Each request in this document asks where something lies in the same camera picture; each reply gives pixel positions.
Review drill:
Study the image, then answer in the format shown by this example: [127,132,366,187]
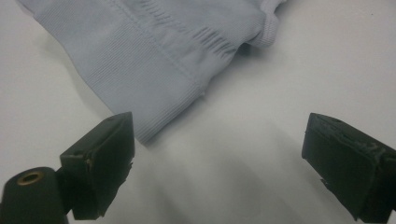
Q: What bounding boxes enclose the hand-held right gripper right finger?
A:
[301,112,396,224]

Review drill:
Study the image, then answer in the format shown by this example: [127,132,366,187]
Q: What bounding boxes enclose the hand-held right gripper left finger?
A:
[59,111,136,220]

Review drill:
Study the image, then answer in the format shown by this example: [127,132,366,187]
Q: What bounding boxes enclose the light blue-grey garment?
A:
[17,0,286,145]

